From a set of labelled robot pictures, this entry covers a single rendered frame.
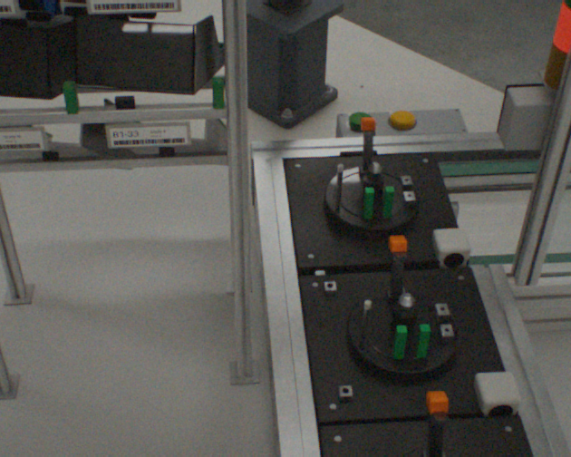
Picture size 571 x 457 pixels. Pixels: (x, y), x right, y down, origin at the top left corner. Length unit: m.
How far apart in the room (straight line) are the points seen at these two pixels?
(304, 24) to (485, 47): 2.08
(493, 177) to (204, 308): 0.50
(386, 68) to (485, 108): 0.22
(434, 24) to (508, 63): 0.36
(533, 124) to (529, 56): 2.47
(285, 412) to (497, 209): 0.54
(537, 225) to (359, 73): 0.72
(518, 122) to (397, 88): 0.69
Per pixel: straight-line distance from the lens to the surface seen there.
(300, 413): 1.14
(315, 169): 1.44
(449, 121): 1.59
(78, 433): 1.27
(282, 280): 1.29
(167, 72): 1.02
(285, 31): 1.60
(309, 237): 1.33
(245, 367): 1.29
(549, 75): 1.15
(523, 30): 3.79
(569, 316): 1.39
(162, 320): 1.37
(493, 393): 1.15
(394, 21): 3.75
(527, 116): 1.16
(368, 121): 1.37
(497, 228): 1.46
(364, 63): 1.89
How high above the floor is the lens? 1.88
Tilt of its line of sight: 43 degrees down
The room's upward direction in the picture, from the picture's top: 1 degrees clockwise
